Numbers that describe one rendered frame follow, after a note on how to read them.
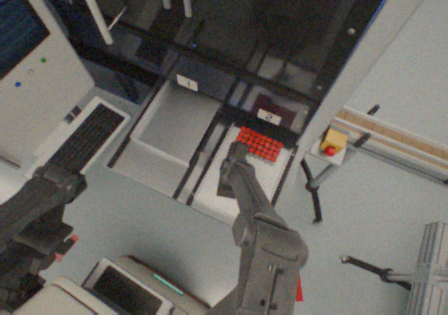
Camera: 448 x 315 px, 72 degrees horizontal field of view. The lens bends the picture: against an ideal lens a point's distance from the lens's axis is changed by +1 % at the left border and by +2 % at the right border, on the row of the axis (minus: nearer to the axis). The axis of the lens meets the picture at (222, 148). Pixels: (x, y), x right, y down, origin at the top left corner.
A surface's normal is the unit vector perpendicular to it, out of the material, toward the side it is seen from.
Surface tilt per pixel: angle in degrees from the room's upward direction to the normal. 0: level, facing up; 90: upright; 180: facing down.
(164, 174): 0
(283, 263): 17
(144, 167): 0
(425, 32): 0
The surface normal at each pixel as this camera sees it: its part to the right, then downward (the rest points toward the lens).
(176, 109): 0.02, -0.38
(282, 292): 0.35, -0.32
